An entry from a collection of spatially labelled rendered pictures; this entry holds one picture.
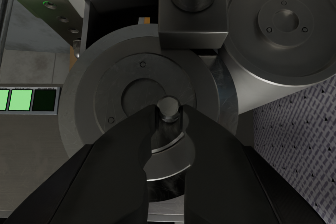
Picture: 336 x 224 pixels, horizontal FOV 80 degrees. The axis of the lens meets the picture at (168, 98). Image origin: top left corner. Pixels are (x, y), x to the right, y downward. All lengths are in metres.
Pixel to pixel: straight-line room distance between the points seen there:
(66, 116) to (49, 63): 3.37
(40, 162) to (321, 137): 0.55
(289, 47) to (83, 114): 0.18
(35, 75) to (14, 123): 2.95
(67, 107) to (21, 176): 0.44
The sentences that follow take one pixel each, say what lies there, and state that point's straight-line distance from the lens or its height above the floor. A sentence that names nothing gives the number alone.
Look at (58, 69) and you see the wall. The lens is 3.47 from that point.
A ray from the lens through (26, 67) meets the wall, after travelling 3.65.
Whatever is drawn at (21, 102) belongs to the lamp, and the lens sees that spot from 0.62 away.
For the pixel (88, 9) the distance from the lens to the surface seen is 0.22.
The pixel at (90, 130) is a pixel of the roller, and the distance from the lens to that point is 0.17.
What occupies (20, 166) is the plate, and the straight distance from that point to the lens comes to 0.61.
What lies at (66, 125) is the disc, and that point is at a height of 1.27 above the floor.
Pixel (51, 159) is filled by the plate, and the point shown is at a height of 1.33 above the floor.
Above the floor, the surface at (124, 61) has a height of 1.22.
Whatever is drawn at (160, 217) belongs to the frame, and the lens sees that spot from 0.52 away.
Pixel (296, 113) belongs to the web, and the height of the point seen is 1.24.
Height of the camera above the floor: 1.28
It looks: 12 degrees down
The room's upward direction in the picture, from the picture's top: 179 degrees counter-clockwise
